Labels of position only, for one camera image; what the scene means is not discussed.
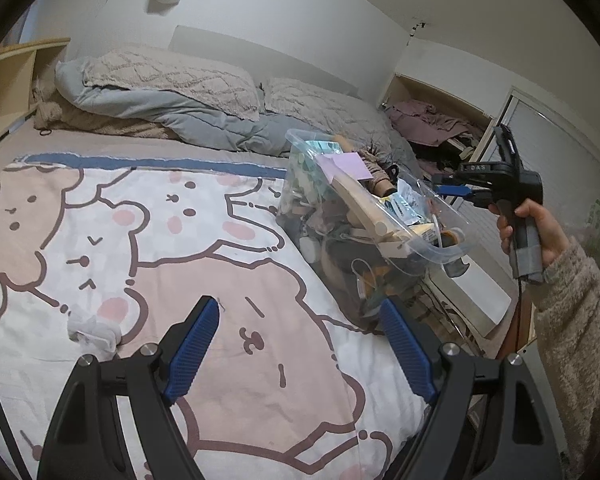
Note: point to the beige quilted pillow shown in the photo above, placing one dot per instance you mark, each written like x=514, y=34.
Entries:
x=329, y=111
x=225, y=87

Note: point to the pile of pink clothes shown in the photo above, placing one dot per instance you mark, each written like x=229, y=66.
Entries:
x=421, y=123

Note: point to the beige fleece blanket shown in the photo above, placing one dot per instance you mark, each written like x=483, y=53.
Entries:
x=54, y=111

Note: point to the white flat board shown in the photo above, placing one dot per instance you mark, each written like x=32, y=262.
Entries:
x=474, y=294

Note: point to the clear plastic clutter bin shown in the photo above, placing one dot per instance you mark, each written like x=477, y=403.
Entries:
x=367, y=240

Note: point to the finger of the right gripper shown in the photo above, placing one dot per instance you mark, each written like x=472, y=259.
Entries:
x=446, y=190

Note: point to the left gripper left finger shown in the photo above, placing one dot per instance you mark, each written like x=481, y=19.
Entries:
x=85, y=438

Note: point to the pink sticky note pad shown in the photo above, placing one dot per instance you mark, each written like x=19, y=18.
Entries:
x=350, y=164

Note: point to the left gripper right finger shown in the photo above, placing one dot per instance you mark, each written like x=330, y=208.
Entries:
x=486, y=420

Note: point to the wooden bedside shelf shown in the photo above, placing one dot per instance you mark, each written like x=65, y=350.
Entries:
x=26, y=72

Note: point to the grey duvet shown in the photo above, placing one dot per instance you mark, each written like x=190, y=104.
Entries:
x=199, y=124

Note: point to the beige fuzzy sleeve forearm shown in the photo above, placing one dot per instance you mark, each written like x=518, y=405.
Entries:
x=567, y=325

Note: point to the white closet shelf unit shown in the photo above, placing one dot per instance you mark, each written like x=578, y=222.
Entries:
x=448, y=156

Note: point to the white louvred closet door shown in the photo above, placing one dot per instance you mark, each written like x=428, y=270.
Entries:
x=568, y=164

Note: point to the white cloth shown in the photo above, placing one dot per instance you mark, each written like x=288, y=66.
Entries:
x=94, y=334

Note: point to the cartoon bear blanket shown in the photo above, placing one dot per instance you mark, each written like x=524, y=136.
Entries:
x=289, y=388

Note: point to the beige quilted right pillow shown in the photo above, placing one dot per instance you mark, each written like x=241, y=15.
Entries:
x=329, y=111

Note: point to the beige quilted left pillow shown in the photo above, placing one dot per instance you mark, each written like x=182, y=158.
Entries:
x=225, y=87

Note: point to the person right hand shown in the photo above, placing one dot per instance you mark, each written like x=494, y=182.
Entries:
x=553, y=239

